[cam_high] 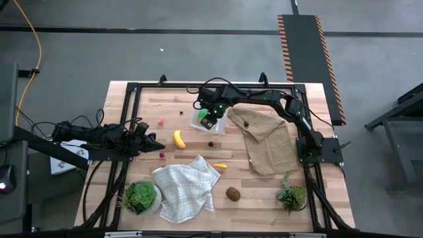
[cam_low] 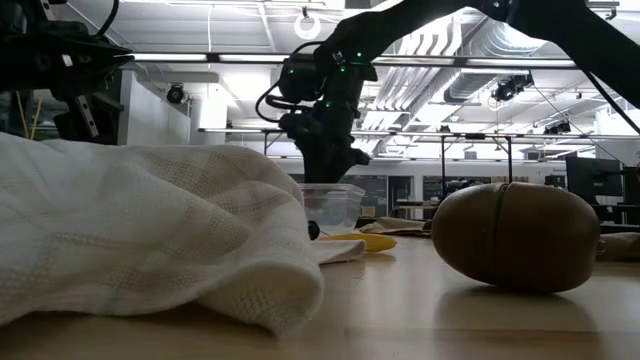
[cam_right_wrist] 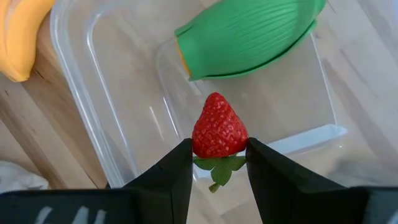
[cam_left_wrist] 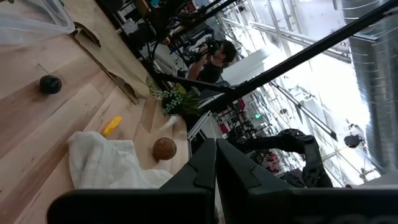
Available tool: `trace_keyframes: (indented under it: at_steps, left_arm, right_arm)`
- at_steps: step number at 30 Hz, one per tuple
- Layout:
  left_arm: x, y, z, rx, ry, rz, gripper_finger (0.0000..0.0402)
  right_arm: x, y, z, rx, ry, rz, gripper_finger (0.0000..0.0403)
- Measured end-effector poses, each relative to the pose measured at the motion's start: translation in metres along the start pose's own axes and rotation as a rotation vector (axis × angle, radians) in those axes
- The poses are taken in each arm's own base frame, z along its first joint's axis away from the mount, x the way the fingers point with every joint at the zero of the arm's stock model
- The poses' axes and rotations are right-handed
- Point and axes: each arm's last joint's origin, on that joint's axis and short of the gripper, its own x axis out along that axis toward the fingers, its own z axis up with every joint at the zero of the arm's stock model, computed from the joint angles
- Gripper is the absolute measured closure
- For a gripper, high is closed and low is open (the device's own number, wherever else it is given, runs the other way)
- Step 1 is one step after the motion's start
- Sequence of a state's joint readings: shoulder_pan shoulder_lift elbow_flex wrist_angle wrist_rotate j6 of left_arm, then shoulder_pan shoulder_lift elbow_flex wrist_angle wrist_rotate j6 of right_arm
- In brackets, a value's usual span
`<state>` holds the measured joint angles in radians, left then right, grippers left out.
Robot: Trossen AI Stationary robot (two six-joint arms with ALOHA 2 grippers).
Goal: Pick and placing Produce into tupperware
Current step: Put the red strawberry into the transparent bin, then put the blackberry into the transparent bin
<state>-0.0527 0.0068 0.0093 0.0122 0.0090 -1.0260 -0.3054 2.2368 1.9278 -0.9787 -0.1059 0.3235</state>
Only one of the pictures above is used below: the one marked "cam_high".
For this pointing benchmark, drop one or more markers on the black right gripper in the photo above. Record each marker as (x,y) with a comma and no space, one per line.
(216,110)

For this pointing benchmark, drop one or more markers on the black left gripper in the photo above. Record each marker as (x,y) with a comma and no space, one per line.
(142,143)

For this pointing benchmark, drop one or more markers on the green vegetable toy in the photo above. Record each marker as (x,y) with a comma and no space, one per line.
(201,114)

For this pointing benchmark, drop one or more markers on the pink peach toy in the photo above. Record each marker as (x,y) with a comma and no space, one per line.
(160,121)

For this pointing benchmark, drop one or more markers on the small yellow vegetable toy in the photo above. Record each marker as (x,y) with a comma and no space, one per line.
(220,165)

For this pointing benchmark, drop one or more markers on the brown kiwi toy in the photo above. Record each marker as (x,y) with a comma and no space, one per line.
(233,194)

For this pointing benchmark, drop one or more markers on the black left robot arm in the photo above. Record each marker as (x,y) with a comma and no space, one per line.
(99,135)

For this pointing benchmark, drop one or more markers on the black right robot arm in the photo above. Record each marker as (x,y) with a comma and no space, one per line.
(261,97)

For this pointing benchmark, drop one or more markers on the clear plastic tupperware container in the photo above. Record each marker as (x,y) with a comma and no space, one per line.
(195,124)

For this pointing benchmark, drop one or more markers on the yellow banana toy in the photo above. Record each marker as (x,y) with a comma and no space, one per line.
(178,139)

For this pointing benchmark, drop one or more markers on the white checked dish towel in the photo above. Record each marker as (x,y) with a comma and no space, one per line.
(185,188)

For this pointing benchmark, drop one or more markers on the green succulent in white pot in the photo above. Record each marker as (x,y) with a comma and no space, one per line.
(140,197)

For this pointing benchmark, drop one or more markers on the tan burlap cloth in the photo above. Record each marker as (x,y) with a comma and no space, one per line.
(271,148)

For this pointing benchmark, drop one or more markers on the white paper booklet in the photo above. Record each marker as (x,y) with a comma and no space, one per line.
(62,163)

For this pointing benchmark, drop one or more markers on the black diagonal beam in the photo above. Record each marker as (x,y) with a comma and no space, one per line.
(49,148)

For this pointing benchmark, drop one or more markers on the black striped-edge floor mat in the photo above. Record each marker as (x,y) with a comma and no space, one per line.
(304,49)

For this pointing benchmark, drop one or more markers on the small leafy potted plant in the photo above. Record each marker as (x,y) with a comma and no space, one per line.
(291,196)

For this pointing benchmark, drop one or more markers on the black computer mouse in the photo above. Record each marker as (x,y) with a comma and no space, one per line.
(6,178)

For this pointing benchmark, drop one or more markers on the dark grey panel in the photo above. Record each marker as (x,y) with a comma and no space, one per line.
(8,99)

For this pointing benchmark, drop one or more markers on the grey desk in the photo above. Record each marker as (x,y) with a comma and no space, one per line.
(13,205)

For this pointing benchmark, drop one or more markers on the black metal stand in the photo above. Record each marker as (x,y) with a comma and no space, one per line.
(403,132)

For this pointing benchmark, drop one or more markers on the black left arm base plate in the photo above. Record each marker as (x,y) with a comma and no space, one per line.
(105,157)

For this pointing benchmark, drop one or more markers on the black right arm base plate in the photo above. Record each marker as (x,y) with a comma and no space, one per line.
(330,148)

